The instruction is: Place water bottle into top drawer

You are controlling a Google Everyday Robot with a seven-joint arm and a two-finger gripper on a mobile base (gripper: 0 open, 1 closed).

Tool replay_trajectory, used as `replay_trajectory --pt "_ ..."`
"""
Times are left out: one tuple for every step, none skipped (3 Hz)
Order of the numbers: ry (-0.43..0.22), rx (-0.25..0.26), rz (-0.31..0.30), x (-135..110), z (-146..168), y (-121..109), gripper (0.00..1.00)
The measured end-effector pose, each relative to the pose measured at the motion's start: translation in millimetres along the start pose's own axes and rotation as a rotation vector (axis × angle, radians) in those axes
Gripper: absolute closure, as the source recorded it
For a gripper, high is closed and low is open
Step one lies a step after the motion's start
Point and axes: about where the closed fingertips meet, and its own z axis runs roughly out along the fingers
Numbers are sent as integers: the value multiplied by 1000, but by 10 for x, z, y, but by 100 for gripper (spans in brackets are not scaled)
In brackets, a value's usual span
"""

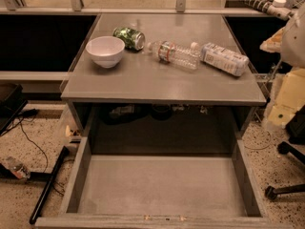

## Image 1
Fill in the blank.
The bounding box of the clear plastic water bottle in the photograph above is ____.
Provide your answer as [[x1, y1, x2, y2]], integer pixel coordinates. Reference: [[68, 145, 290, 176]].
[[147, 41, 199, 71]]

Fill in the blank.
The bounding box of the green soda can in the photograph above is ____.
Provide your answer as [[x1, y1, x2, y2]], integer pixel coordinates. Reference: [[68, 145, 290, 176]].
[[112, 27, 146, 52]]

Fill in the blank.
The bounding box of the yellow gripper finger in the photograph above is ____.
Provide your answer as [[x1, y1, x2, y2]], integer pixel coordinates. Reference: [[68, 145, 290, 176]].
[[267, 69, 305, 127], [259, 28, 284, 53]]

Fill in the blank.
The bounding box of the black metal bar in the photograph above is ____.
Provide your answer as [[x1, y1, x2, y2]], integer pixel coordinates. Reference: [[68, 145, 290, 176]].
[[29, 147, 70, 225]]

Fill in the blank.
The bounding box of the clear bottle on floor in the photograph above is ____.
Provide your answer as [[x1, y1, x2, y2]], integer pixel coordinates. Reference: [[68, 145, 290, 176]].
[[1, 156, 31, 179]]

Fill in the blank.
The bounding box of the white ceramic bowl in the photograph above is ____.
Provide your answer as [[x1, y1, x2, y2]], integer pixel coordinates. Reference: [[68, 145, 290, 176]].
[[86, 36, 125, 69]]

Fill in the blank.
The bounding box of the black office chair base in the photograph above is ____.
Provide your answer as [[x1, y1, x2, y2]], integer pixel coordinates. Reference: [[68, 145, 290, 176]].
[[264, 107, 305, 201]]

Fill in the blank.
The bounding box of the black box at left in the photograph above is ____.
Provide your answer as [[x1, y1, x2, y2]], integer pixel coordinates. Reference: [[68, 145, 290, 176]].
[[0, 83, 28, 134]]

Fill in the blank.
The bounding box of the black floor cable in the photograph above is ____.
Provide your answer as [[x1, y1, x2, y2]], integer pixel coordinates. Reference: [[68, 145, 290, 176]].
[[0, 113, 66, 198]]

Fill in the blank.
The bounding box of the open grey top drawer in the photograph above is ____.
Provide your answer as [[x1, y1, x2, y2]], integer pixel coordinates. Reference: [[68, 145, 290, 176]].
[[34, 139, 293, 229]]

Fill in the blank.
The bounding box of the grey cabinet with drawer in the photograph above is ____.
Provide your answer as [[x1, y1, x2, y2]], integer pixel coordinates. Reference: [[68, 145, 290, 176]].
[[60, 12, 268, 155]]

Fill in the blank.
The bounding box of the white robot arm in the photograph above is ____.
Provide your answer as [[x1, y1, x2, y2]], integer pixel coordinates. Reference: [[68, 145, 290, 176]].
[[259, 4, 305, 127]]

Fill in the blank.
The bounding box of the white labelled drink bottle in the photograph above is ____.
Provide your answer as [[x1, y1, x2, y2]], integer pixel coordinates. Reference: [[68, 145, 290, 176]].
[[191, 42, 249, 77]]

